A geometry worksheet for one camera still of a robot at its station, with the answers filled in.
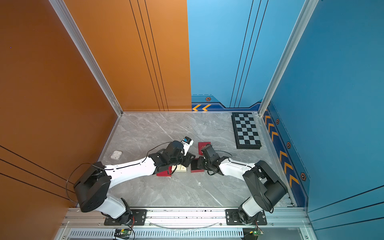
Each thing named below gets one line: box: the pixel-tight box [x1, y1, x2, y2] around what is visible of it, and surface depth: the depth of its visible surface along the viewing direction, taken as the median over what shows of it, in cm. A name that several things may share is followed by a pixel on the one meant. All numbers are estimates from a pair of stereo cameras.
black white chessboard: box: [231, 112, 262, 150], surface depth 107 cm
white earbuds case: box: [110, 150, 123, 161], surface depth 98 cm
